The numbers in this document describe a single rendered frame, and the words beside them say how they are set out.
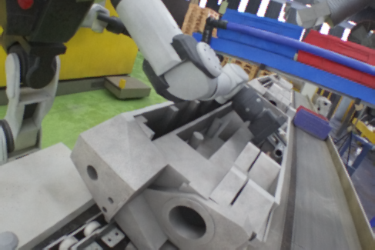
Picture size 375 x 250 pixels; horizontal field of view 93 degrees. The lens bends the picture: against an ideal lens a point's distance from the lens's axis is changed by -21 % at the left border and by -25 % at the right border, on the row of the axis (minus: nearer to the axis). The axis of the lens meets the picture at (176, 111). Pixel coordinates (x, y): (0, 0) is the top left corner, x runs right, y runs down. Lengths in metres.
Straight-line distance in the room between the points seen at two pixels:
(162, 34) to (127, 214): 0.35
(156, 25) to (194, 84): 0.13
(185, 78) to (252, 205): 0.28
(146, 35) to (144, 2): 0.06
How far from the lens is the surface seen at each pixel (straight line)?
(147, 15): 0.42
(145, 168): 0.40
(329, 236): 0.94
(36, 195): 0.54
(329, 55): 0.76
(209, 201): 0.42
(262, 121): 0.68
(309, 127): 2.12
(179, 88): 0.45
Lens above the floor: 1.20
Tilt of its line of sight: 21 degrees down
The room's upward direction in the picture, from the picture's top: 19 degrees clockwise
